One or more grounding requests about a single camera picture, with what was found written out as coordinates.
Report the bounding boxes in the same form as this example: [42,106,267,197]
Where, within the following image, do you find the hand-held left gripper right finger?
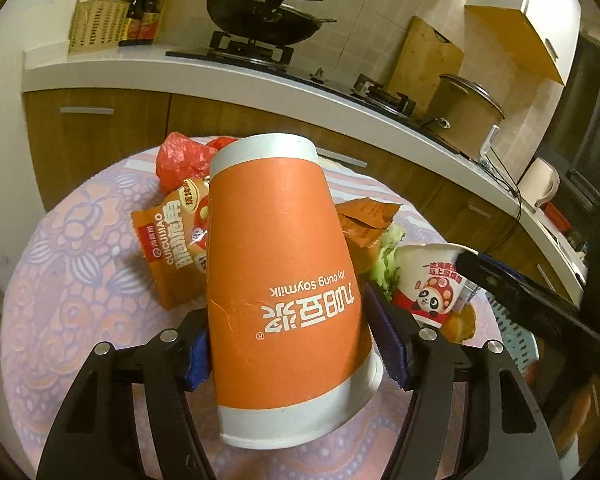
[362,280,563,480]

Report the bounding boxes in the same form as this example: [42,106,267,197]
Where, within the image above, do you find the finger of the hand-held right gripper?
[454,249,600,357]
[479,253,581,311]

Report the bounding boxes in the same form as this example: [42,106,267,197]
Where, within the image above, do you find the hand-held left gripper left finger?
[36,308,217,480]

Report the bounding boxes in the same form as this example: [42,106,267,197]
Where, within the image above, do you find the light blue plastic basket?
[487,295,538,366]

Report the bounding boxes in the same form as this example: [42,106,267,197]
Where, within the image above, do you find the small white printed cup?
[391,242,480,330]

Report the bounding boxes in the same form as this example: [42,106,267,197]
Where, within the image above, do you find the green vegetable scraps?
[367,227,406,296]

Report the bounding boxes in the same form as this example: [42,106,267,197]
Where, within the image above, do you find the orange snack bag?
[131,176,212,311]

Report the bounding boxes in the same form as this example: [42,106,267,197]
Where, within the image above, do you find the torn orange packet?
[335,198,401,273]

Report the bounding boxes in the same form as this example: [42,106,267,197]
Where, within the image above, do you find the orange paper cup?
[203,132,385,450]

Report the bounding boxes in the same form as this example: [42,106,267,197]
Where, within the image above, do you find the red plastic bag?
[155,132,241,193]

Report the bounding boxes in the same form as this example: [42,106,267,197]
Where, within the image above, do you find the orange peel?
[440,305,478,343]

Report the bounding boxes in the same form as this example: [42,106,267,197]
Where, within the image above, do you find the red tray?
[542,200,571,231]

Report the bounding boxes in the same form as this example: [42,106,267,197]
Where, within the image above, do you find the white electric kettle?
[517,156,561,211]

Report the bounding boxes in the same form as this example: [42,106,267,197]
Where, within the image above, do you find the round table with patterned cloth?
[0,135,496,480]

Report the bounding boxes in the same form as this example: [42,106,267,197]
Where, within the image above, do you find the brown rice cooker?
[425,74,506,161]

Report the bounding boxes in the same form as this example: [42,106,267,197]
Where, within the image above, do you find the dark window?
[535,35,600,201]

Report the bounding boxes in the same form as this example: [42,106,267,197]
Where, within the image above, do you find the wooden cutting board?
[389,16,465,111]

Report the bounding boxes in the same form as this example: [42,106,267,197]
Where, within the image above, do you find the wooden base cabinet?
[22,50,591,311]

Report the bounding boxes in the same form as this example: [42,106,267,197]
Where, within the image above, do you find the black gas stove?
[166,30,461,153]

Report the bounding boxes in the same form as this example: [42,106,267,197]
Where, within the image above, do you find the black wok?
[205,0,338,46]

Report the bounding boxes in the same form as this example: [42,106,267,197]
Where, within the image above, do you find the dark sauce bottle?
[119,0,148,43]
[140,0,170,42]

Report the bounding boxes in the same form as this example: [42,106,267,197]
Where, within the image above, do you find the yellow woven utensil holder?
[69,0,131,56]

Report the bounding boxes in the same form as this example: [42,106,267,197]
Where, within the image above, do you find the black power cable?
[480,157,523,221]

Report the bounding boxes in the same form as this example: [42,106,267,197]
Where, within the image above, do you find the white wall cabinet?
[465,0,581,86]

